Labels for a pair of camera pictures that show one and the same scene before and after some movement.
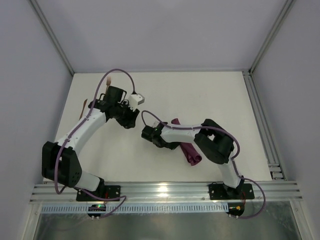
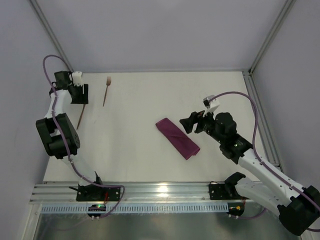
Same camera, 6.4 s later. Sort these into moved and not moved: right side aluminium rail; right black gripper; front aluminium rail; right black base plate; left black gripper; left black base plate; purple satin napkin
Moved: purple satin napkin; right black gripper; left black gripper
Not moved: left black base plate; right black base plate; front aluminium rail; right side aluminium rail
